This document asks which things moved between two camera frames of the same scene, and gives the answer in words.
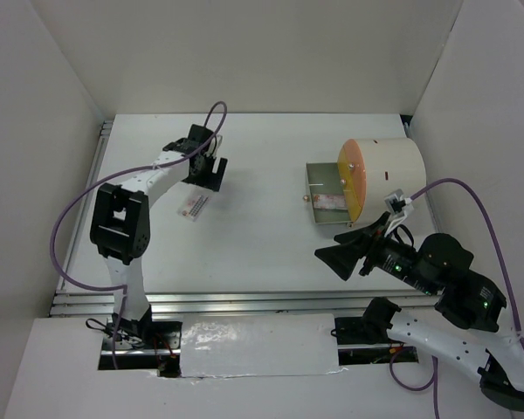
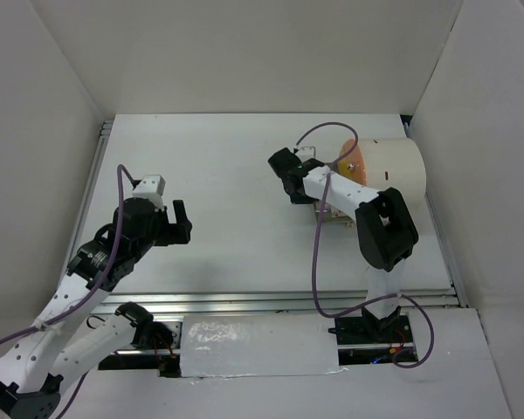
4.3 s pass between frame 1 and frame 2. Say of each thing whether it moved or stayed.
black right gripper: moved
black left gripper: moved
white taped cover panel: stayed
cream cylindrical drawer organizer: stayed
